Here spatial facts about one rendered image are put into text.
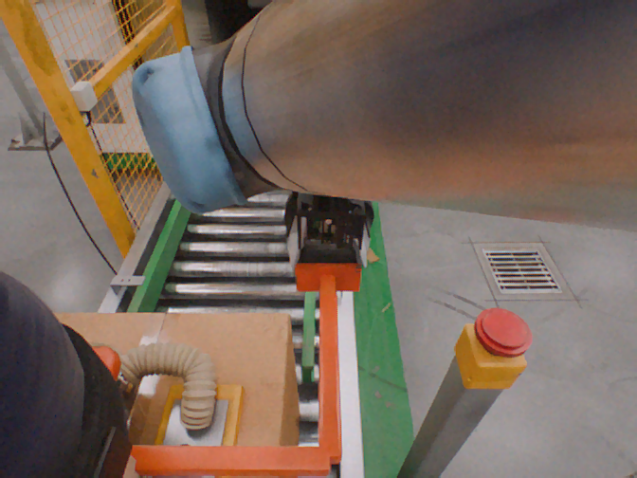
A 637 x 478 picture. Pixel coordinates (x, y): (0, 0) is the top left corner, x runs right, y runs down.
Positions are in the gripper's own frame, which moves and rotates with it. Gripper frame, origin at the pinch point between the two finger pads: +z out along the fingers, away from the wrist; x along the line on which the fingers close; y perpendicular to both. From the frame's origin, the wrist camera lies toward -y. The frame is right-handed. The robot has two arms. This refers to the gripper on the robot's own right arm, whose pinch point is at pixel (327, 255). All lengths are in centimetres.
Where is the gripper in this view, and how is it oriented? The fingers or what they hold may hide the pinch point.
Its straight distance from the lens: 54.3
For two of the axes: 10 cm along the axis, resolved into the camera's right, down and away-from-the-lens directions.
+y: -0.1, 7.0, -7.1
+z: 0.0, 7.1, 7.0
